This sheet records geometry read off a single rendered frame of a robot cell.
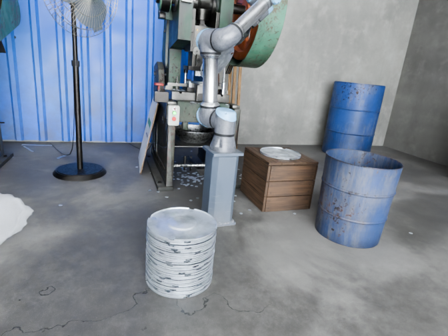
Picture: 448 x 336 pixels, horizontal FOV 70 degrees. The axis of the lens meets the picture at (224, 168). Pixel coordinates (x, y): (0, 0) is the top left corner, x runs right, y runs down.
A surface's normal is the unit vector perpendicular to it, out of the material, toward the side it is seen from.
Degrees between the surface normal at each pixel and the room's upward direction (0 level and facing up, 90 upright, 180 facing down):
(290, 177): 90
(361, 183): 92
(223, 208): 90
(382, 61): 90
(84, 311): 0
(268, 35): 119
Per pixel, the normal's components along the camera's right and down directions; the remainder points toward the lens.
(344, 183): -0.71, 0.18
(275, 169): 0.33, 0.31
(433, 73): -0.94, 0.01
